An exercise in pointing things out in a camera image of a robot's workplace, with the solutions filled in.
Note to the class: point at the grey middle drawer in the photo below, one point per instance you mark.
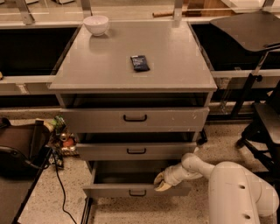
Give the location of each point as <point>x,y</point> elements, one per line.
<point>133,151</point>

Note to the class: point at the wooden stick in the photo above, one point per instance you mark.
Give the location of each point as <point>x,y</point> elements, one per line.
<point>162,14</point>

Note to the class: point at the black chair on right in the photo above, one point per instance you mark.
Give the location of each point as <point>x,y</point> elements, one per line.
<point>262,137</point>

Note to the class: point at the grey drawer cabinet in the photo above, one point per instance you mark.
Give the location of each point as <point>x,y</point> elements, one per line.
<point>97,73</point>

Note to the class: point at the grey top drawer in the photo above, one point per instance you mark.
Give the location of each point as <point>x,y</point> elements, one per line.
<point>120,120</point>

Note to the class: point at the black office chair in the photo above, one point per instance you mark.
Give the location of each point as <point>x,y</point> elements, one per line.
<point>23,157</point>

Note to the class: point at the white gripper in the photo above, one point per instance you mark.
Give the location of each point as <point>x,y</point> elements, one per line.
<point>171,176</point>

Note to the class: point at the white bowl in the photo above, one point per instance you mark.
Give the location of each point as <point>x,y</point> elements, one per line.
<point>96,25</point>

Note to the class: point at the black side table stand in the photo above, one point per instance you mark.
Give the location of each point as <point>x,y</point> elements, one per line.
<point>256,32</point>

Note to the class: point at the grey drawer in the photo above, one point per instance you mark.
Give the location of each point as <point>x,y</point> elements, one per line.
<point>130,178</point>
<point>120,120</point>
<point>133,151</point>

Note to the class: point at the grey bottom drawer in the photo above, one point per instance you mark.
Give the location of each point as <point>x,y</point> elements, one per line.
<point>130,178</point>

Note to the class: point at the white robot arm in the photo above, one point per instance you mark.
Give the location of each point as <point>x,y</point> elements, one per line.
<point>235,194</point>

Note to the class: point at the dark blue snack packet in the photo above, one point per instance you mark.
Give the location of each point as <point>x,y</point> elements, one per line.
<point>139,63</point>

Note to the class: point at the pile of colourful toys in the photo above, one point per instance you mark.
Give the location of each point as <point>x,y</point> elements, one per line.
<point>62,141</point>

